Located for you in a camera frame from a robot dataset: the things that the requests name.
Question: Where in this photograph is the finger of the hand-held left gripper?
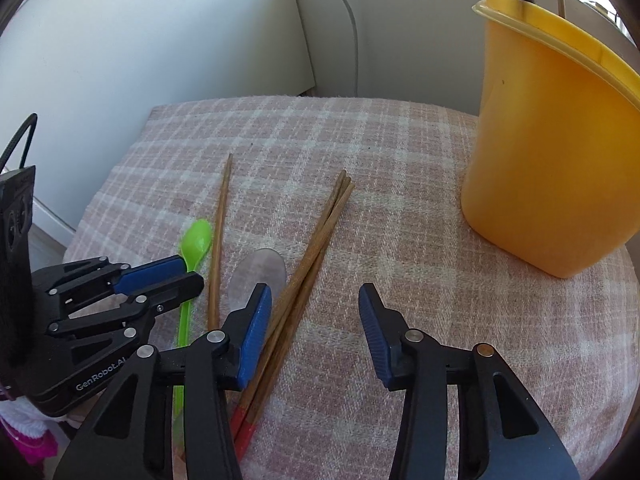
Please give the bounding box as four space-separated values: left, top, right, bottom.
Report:
46 271 206 339
32 255 186 302

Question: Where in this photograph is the white cable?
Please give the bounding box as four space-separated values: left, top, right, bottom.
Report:
330 0 361 97

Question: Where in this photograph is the clear plastic spoon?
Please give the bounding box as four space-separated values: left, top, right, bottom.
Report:
227 249 288 322

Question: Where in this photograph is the green plastic spoon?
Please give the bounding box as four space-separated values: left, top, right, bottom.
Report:
172 218 213 413

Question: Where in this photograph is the yellow plastic container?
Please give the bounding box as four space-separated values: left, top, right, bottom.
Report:
460 0 640 279

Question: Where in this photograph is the black strap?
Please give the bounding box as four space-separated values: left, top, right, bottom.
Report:
0 113 39 171

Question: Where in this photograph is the white cabinet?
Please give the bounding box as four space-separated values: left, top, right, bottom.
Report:
0 0 317 241

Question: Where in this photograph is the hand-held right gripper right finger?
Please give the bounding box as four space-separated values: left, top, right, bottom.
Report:
358 282 581 480

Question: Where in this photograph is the pink plaid cloth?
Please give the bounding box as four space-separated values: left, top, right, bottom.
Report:
65 95 636 480

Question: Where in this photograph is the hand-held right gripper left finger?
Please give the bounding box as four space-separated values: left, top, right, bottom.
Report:
52 282 273 480

